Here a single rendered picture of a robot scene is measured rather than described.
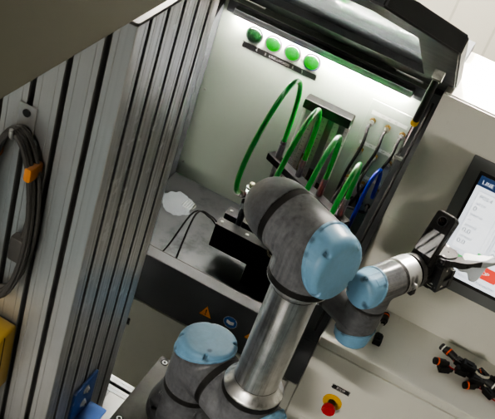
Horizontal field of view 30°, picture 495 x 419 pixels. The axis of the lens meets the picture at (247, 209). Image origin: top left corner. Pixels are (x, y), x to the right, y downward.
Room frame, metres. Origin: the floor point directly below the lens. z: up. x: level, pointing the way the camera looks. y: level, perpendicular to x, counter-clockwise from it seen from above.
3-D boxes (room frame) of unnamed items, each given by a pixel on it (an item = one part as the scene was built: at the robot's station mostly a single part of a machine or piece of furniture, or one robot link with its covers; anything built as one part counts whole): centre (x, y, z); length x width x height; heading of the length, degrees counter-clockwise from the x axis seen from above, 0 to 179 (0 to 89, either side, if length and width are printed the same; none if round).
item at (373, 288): (1.44, -0.29, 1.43); 0.11 x 0.08 x 0.09; 141
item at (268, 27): (2.34, -0.05, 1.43); 0.54 x 0.03 x 0.02; 78
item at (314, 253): (1.23, -0.12, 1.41); 0.15 x 0.12 x 0.55; 51
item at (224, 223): (2.05, -0.11, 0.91); 0.34 x 0.10 x 0.15; 78
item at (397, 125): (2.28, -0.28, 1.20); 0.13 x 0.03 x 0.31; 78
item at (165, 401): (1.32, -0.02, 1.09); 0.15 x 0.15 x 0.10
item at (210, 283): (1.84, 0.06, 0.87); 0.62 x 0.04 x 0.16; 78
